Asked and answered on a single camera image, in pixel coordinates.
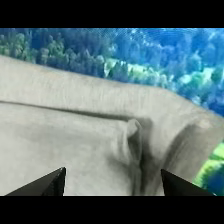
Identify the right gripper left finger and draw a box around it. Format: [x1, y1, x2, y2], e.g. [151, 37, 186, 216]
[4, 166, 67, 197]

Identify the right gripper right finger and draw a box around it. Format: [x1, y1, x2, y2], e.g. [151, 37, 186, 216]
[160, 168, 215, 197]

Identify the light grey shirt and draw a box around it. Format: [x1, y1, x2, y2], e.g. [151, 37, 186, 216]
[0, 54, 224, 197]

